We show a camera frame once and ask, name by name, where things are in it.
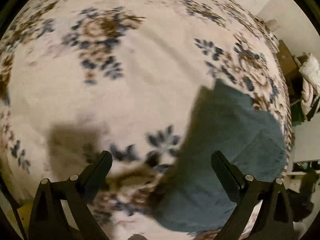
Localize blue denim pants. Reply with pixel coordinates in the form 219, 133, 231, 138
152, 78, 287, 233

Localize white shelf unit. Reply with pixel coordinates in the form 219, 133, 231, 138
287, 114, 319, 176

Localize white floral bed sheet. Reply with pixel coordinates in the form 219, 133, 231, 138
1, 0, 291, 239

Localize white patterned pillow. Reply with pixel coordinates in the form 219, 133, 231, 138
298, 53, 319, 115

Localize brown cardboard box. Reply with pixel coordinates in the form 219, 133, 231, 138
277, 40, 298, 78

